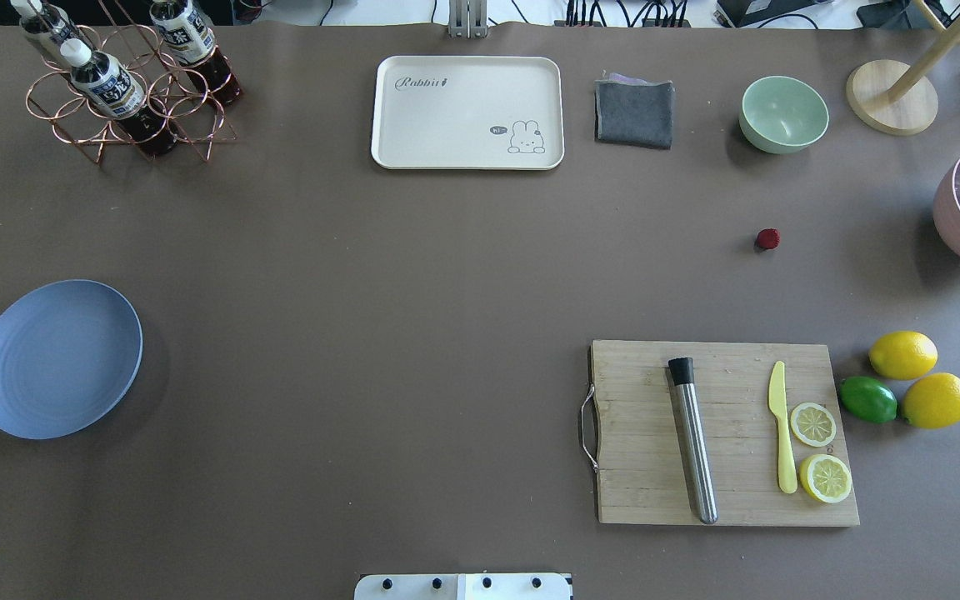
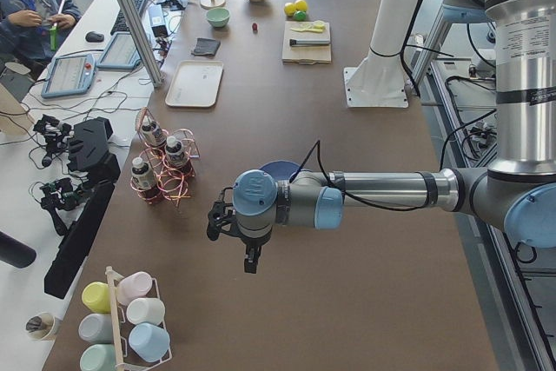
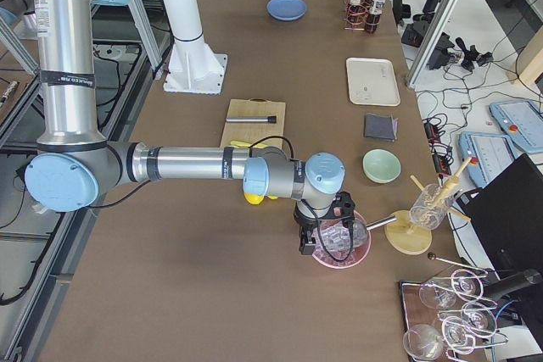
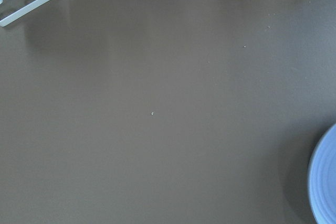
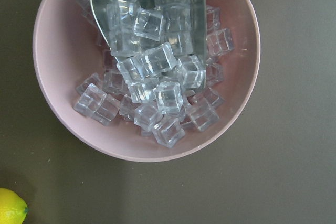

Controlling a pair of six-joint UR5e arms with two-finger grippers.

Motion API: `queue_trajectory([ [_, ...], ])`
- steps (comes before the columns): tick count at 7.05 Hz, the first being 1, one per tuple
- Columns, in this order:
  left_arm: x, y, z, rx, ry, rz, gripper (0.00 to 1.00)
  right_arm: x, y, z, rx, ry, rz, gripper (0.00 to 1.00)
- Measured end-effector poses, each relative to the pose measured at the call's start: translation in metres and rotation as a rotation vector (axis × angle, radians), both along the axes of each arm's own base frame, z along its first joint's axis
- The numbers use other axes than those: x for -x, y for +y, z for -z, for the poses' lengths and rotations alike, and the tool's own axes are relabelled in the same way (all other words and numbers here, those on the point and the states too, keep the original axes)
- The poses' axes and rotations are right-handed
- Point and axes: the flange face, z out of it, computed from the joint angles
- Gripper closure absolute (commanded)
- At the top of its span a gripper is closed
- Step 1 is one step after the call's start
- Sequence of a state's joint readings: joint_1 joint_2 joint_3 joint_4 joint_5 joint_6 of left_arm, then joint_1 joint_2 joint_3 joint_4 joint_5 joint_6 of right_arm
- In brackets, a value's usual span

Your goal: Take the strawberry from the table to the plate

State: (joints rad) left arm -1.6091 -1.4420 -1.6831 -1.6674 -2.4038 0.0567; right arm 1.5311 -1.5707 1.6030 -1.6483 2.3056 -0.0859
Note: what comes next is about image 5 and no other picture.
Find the metal ice scoop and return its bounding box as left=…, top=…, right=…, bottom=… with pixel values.
left=90, top=0, right=206, bottom=86

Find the pink bowl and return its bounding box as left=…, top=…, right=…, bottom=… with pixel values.
left=33, top=0, right=261, bottom=162

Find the yellow lemon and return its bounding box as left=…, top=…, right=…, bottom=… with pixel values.
left=1, top=188, right=29, bottom=224

